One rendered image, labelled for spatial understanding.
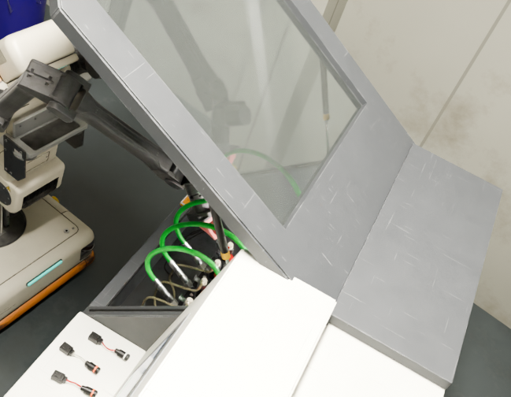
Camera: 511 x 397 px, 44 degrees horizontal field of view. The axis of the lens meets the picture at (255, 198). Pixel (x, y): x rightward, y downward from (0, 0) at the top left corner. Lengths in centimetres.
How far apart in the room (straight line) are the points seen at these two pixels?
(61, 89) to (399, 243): 89
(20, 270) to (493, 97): 221
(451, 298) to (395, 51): 190
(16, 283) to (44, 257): 16
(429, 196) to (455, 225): 10
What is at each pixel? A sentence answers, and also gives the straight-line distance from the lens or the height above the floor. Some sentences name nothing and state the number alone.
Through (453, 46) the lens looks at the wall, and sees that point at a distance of 310.
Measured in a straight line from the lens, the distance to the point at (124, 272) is 196.
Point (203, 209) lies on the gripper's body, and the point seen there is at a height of 121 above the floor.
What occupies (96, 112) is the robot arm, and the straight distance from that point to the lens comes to 164.
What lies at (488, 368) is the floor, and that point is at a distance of 357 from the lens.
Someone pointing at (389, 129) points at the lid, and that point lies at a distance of 179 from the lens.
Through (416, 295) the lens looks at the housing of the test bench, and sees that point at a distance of 146.
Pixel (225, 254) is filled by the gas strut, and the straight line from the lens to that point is 138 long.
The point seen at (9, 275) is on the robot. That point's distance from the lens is 276.
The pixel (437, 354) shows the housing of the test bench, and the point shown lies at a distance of 140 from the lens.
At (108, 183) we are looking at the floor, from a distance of 350.
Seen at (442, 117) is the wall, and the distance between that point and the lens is 324.
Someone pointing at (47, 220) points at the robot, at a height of 28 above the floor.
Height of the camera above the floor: 253
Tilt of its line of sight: 44 degrees down
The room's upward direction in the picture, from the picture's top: 21 degrees clockwise
